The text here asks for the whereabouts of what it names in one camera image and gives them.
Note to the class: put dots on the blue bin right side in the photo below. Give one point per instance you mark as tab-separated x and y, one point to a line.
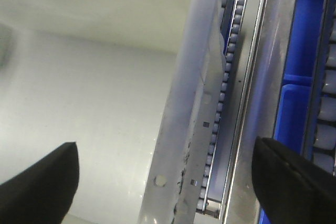
306	117

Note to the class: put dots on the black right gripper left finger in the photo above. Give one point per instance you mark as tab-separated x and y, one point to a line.
43	193

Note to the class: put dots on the right roller conveyor track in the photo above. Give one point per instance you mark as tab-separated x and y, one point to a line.
220	148

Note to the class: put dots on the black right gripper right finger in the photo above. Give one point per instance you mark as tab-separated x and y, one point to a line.
289	188

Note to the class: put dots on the white plastic tote bin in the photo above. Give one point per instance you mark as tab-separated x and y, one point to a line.
134	83

